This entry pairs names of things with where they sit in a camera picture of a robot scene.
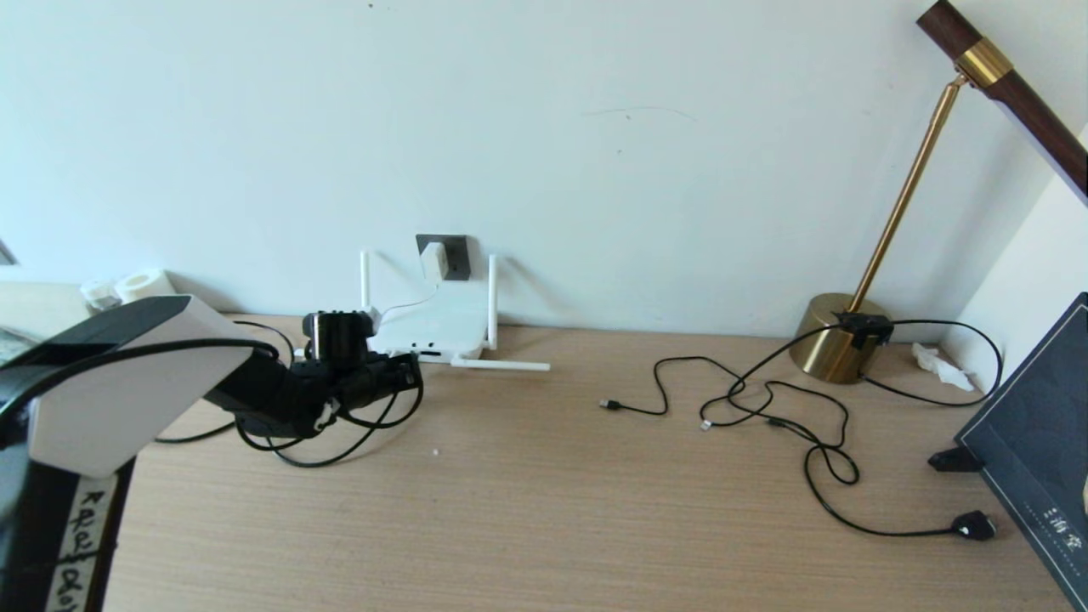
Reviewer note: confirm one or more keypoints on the crumpled white tissue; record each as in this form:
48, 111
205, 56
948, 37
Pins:
935, 361

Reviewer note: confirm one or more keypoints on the white square power adapter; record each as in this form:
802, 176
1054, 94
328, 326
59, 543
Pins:
434, 259

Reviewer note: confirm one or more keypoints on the grey wall socket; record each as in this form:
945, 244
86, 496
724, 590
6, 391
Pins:
461, 253

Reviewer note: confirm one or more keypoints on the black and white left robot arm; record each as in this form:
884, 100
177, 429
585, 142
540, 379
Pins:
119, 391

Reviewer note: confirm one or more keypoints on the small clear jar white lid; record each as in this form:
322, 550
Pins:
98, 293

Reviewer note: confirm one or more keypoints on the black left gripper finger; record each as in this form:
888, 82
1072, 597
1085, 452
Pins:
410, 371

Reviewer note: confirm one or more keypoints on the white toilet paper roll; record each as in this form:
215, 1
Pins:
144, 285

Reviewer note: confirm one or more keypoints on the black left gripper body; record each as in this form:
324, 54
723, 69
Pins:
376, 384

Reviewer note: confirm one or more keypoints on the black junction box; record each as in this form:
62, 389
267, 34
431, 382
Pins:
863, 326

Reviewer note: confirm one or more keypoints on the white router with four antennas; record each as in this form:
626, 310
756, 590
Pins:
433, 323

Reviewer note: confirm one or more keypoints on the dark blue framed board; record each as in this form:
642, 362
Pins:
1033, 433

